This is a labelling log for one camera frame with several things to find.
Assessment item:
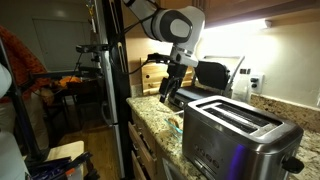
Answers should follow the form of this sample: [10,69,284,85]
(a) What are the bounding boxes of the glass bowl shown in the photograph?
[165,117,183,138]

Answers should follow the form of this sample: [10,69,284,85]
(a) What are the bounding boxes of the wooden cutting board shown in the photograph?
[141,62,193,95]

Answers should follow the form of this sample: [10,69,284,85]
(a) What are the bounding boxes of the black panini grill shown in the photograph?
[168,56,245,109]

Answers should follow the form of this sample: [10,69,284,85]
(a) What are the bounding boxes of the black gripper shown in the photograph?
[159,64,187,103]

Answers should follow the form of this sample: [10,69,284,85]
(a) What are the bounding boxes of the wooden cabinet drawers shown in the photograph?
[128,112,157,180]

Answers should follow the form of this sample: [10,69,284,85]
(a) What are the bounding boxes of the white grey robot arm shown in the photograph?
[123,0,205,102]

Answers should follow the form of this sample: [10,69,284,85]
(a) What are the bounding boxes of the clear plastic bottle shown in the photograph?
[232,69,251,103]

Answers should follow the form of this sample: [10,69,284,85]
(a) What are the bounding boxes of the stainless steel toaster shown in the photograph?
[182,96,304,180]

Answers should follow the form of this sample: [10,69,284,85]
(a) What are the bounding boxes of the white wall outlet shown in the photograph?
[249,73,264,94]

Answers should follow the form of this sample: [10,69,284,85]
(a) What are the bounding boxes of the bread slice in bowl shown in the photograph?
[168,117,183,130]

